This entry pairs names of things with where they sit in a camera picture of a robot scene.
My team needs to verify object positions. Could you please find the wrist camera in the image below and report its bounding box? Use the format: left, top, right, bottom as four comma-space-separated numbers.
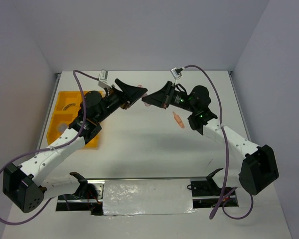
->
98, 70, 111, 90
170, 67, 185, 86

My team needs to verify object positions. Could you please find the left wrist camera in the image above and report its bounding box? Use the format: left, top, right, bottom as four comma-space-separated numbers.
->
98, 70, 111, 90

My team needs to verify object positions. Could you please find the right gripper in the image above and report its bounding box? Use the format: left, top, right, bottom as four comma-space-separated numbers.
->
142, 80, 197, 113

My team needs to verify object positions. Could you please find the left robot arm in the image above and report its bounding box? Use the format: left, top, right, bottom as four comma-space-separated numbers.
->
2, 79, 148, 213

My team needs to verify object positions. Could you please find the purple cable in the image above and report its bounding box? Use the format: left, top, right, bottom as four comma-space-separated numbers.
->
181, 65, 254, 220
0, 69, 100, 225

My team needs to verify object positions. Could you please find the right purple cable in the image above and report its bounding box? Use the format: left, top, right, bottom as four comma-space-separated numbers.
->
181, 65, 254, 220

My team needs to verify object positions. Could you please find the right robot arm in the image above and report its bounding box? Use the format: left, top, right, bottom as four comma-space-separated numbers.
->
142, 81, 279, 196

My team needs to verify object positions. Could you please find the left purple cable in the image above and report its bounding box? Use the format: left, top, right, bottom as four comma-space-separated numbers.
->
0, 69, 100, 225

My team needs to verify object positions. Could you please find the silver foil sheet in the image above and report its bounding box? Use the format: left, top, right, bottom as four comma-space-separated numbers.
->
103, 179, 195, 216

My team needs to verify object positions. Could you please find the clear jar of clips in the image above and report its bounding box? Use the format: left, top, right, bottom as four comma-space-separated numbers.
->
56, 122, 68, 133

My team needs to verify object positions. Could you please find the masking tape roll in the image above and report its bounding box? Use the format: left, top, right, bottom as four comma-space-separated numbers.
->
62, 103, 76, 111

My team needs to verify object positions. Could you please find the pink correction tape dispenser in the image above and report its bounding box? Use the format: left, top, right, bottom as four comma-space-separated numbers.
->
138, 85, 151, 107

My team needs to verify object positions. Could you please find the yellow plastic organizer tray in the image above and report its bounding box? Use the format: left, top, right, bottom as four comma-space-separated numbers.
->
46, 91, 103, 149

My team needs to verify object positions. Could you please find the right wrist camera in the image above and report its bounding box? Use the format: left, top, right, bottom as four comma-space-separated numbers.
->
170, 67, 185, 86

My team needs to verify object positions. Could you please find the orange correction tape dispenser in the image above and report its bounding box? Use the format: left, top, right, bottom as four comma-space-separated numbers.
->
172, 112, 185, 128

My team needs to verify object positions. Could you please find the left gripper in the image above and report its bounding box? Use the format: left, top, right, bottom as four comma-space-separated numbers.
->
95, 78, 148, 123

